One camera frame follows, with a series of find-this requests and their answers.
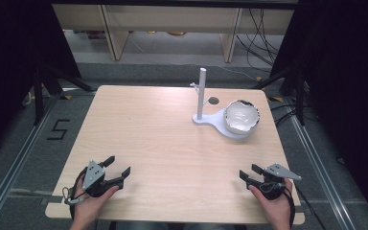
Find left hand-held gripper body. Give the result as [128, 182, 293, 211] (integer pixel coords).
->
[81, 160, 125, 198]

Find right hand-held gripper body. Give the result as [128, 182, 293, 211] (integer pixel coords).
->
[248, 163, 303, 201]

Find person's right hand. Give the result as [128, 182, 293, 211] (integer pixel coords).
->
[248, 177, 293, 224]

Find person's left hand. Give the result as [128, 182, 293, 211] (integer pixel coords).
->
[73, 177, 120, 224]

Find white bowl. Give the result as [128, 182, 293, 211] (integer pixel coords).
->
[223, 99, 261, 135]

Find black metal stand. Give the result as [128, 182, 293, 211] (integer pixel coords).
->
[33, 64, 94, 127]
[252, 66, 307, 127]

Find white pole stand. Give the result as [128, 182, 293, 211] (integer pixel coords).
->
[189, 67, 252, 141]

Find black curtain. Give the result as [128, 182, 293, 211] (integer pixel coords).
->
[268, 0, 368, 223]
[0, 0, 81, 162]

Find beige wooden furniture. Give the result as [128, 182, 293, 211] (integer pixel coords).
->
[51, 3, 296, 63]

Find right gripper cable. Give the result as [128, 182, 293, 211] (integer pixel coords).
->
[282, 186, 328, 230]

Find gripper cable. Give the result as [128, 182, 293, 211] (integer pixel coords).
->
[61, 167, 88, 222]
[282, 186, 328, 230]

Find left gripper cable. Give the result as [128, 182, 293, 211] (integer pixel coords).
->
[61, 167, 88, 222]

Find aluminium floor rail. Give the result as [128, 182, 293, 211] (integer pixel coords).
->
[0, 93, 62, 230]
[287, 106, 358, 230]

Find black floor cables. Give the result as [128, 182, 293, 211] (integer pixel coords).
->
[235, 8, 286, 73]

